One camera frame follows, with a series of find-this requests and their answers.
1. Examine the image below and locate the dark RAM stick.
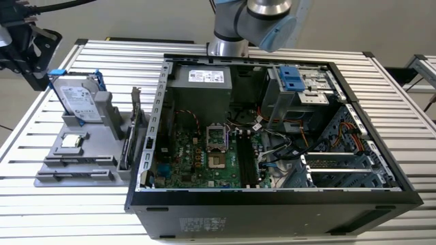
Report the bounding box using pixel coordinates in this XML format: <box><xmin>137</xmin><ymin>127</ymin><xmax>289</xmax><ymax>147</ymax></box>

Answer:
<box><xmin>44</xmin><ymin>157</ymin><xmax>113</xmax><ymax>166</ymax></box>
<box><xmin>37</xmin><ymin>171</ymin><xmax>113</xmax><ymax>181</ymax></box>

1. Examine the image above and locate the black RAM slot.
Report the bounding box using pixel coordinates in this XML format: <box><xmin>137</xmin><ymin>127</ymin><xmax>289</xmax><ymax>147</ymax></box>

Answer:
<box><xmin>245</xmin><ymin>131</ymin><xmax>257</xmax><ymax>189</ymax></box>
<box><xmin>240</xmin><ymin>131</ymin><xmax>253</xmax><ymax>189</ymax></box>
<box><xmin>236</xmin><ymin>131</ymin><xmax>248</xmax><ymax>189</ymax></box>

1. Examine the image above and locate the hard disk in blue carrier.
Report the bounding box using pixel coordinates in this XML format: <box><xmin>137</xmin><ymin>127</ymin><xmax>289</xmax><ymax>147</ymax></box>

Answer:
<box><xmin>47</xmin><ymin>68</ymin><xmax>107</xmax><ymax>126</ymax></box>

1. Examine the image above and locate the silver CPU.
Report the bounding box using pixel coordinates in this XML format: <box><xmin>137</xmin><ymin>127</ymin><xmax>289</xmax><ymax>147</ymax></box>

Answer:
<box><xmin>60</xmin><ymin>134</ymin><xmax>84</xmax><ymax>148</ymax></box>

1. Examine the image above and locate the grey parts rack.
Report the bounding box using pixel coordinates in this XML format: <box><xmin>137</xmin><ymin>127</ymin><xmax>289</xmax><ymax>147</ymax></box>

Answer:
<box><xmin>33</xmin><ymin>91</ymin><xmax>152</xmax><ymax>188</ymax></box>

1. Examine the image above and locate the graphics card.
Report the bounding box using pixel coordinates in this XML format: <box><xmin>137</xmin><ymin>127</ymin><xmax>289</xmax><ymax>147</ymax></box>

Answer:
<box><xmin>120</xmin><ymin>86</ymin><xmax>143</xmax><ymax>171</ymax></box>

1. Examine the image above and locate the grey power supply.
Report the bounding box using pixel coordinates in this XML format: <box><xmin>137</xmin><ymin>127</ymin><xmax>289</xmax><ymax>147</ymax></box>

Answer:
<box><xmin>168</xmin><ymin>65</ymin><xmax>235</xmax><ymax>124</ymax></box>

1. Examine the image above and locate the metal socket cover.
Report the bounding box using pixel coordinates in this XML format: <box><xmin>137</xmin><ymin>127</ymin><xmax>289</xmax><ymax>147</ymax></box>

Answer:
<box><xmin>205</xmin><ymin>122</ymin><xmax>228</xmax><ymax>152</ymax></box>

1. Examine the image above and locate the CPU socket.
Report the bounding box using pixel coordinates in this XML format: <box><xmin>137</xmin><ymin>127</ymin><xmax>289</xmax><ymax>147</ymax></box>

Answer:
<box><xmin>207</xmin><ymin>152</ymin><xmax>228</xmax><ymax>169</ymax></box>

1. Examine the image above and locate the green motherboard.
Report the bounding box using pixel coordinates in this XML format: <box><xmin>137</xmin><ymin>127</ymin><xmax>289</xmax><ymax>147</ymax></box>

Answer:
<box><xmin>152</xmin><ymin>125</ymin><xmax>273</xmax><ymax>190</ymax></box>

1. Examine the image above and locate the blue plastic bay latch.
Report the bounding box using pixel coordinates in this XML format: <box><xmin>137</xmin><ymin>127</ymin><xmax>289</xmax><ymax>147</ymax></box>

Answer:
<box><xmin>277</xmin><ymin>65</ymin><xmax>305</xmax><ymax>92</ymax></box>

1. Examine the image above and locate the black open PC case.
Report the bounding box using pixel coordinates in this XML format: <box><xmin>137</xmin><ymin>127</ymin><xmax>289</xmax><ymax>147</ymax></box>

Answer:
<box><xmin>124</xmin><ymin>53</ymin><xmax>425</xmax><ymax>240</ymax></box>

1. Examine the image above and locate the perforated metal disk bay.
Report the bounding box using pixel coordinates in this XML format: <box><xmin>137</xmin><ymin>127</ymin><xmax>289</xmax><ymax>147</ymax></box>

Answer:
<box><xmin>283</xmin><ymin>152</ymin><xmax>392</xmax><ymax>189</ymax></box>

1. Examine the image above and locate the metal slat side table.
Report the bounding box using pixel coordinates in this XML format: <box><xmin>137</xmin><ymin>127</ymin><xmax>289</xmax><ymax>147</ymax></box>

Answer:
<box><xmin>401</xmin><ymin>54</ymin><xmax>436</xmax><ymax>91</ymax></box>

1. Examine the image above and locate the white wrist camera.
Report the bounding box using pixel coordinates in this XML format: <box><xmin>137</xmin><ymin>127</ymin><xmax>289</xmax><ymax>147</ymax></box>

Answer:
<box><xmin>0</xmin><ymin>25</ymin><xmax>13</xmax><ymax>48</ymax></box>

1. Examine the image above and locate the black camera cable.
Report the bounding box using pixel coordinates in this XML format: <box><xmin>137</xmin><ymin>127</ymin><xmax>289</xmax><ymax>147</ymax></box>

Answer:
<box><xmin>0</xmin><ymin>0</ymin><xmax>99</xmax><ymax>20</ymax></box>

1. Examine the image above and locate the twisted red black wire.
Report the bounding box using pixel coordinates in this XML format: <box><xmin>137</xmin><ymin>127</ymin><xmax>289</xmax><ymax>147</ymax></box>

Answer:
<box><xmin>175</xmin><ymin>109</ymin><xmax>203</xmax><ymax>135</ymax></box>

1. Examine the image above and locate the thin orange wire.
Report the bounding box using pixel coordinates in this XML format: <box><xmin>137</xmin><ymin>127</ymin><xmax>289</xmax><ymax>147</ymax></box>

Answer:
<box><xmin>257</xmin><ymin>106</ymin><xmax>311</xmax><ymax>148</ymax></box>

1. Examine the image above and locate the orange red wire bundle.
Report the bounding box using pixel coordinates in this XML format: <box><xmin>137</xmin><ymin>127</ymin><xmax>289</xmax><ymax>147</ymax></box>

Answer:
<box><xmin>332</xmin><ymin>121</ymin><xmax>364</xmax><ymax>155</ymax></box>

